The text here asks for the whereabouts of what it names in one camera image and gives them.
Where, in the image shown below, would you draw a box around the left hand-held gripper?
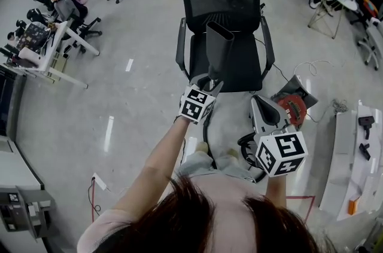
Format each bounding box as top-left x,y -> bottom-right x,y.
178,73 -> 224,126

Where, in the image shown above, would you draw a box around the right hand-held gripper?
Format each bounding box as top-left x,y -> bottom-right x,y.
250,95 -> 309,178

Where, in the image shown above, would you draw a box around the black vacuum nozzle attachment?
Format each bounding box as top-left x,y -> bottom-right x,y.
205,21 -> 235,81

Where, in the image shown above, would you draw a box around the person's right forearm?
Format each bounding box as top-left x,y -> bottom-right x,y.
265,175 -> 288,208

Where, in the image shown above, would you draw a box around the person's left forearm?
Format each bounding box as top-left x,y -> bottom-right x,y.
110,118 -> 191,214

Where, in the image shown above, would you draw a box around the black mesh office chair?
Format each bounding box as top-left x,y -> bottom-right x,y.
175,0 -> 275,94

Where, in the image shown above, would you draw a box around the white low bench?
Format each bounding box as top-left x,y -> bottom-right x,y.
318,99 -> 383,222

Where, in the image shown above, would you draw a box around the person's grey jeans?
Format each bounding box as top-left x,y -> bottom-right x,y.
176,151 -> 258,184

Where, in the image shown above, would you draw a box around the person's pink shirt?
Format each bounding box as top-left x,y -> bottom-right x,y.
77,173 -> 270,253

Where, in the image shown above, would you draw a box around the black brush attachment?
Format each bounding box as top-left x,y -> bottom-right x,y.
358,115 -> 375,139

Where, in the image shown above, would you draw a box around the small black crevice attachment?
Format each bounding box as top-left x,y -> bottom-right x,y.
358,142 -> 372,161

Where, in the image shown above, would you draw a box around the white office chair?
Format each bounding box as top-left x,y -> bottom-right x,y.
357,17 -> 383,70

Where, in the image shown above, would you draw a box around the orange and blue bag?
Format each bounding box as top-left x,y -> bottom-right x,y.
361,0 -> 378,18

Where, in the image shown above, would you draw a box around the white desk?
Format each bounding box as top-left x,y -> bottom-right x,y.
0,20 -> 101,90

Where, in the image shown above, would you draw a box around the dark patterned laptop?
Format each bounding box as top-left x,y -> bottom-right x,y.
22,23 -> 51,51

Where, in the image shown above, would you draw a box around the white rounded appliance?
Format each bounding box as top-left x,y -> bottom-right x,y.
17,47 -> 45,69

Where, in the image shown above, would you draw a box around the grey curved counter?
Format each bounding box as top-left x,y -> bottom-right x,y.
0,66 -> 45,190

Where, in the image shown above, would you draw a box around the grey cabinet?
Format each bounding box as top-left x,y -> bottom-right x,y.
0,185 -> 56,242

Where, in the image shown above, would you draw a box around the black vacuum hose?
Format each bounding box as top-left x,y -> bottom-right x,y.
202,117 -> 266,184

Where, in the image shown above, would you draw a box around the grey coiled cable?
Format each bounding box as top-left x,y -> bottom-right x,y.
332,99 -> 349,114

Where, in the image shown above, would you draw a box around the red cable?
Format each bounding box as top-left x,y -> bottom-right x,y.
91,179 -> 97,222

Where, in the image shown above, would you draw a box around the black floor cable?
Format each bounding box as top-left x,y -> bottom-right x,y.
87,182 -> 101,217

